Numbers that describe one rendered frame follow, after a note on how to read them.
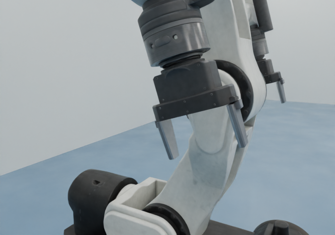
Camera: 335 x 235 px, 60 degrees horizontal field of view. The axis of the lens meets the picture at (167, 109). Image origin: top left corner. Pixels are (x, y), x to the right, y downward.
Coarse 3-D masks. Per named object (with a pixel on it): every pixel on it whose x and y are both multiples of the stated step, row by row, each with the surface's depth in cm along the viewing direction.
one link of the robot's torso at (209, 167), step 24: (240, 96) 51; (192, 120) 55; (216, 120) 52; (192, 144) 56; (216, 144) 53; (192, 168) 59; (216, 168) 56; (168, 192) 66; (192, 192) 62; (216, 192) 60; (168, 216) 65; (192, 216) 63
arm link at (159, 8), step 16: (144, 0) 39; (160, 0) 38; (176, 0) 37; (192, 0) 37; (208, 0) 38; (144, 16) 38; (160, 16) 37; (176, 16) 37; (192, 16) 37; (144, 32) 39
